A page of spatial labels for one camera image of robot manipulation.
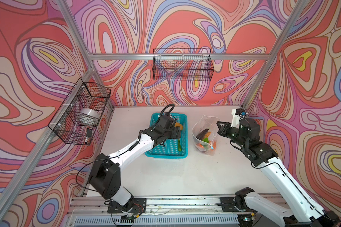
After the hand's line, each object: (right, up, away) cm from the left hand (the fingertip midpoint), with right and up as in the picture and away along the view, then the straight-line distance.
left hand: (176, 130), depth 84 cm
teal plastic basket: (-4, -15, +9) cm, 18 cm away
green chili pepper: (+2, -12, +11) cm, 16 cm away
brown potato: (+1, +3, +16) cm, 17 cm away
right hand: (+21, +3, -12) cm, 24 cm away
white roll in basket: (-46, +8, -14) cm, 48 cm away
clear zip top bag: (+20, -4, +11) cm, 23 cm away
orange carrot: (+13, -8, -5) cm, 16 cm away
